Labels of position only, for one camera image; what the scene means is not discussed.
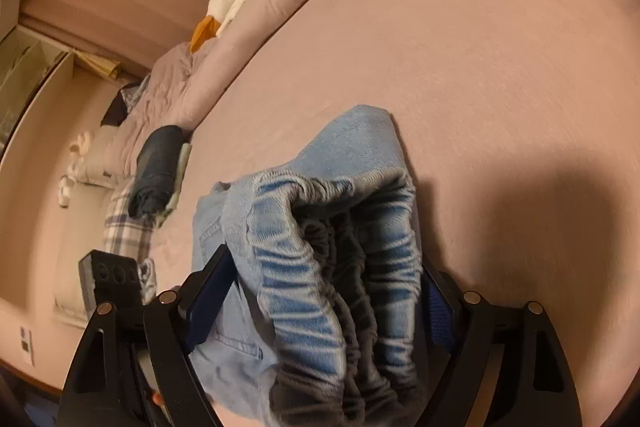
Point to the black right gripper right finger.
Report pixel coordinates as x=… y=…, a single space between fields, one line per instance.
x=510 y=359

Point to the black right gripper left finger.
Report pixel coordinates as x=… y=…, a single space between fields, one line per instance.
x=132 y=366

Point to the light blue denim pants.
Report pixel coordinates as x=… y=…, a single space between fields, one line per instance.
x=321 y=326

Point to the dark clothing on bed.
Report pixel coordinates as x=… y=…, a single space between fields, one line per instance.
x=122 y=105

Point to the small blue cloth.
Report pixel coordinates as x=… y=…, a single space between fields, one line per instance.
x=148 y=280

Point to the plaid pillow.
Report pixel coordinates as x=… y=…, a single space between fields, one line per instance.
x=122 y=235

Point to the small white plush toy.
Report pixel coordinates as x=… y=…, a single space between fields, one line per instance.
x=72 y=171

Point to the beige pillow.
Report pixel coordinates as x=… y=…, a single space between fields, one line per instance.
x=91 y=163

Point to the dark folded jeans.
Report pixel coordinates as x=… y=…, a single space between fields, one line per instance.
x=157 y=166

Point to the light green folded garment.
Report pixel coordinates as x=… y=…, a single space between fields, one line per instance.
x=175 y=195

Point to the wooden headboard shelf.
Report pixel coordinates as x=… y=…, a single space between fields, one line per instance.
x=28 y=60

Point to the pink folded duvet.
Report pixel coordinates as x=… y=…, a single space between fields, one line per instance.
x=184 y=87

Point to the pink bed sheet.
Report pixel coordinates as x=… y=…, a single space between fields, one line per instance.
x=520 y=120

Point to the white wall socket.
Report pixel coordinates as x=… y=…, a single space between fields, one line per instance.
x=26 y=346

